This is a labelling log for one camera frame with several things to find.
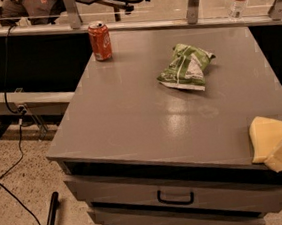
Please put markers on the yellow sponge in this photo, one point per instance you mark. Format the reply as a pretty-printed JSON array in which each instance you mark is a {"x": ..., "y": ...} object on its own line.
[{"x": 265, "y": 134}]

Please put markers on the seated person in background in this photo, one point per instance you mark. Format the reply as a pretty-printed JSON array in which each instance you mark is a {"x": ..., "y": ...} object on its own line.
[{"x": 38, "y": 11}]

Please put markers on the orange soda can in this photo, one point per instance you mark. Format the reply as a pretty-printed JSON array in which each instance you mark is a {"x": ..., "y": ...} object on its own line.
[{"x": 100, "y": 40}]

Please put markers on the grey drawer cabinet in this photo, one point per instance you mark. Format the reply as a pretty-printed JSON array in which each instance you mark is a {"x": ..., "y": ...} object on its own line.
[{"x": 125, "y": 136}]

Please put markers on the black drawer handle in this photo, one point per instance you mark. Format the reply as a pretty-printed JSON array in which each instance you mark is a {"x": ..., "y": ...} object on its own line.
[{"x": 175, "y": 199}]

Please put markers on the green jalapeno chip bag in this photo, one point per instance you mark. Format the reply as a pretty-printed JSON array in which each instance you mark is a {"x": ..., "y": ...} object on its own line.
[{"x": 186, "y": 70}]

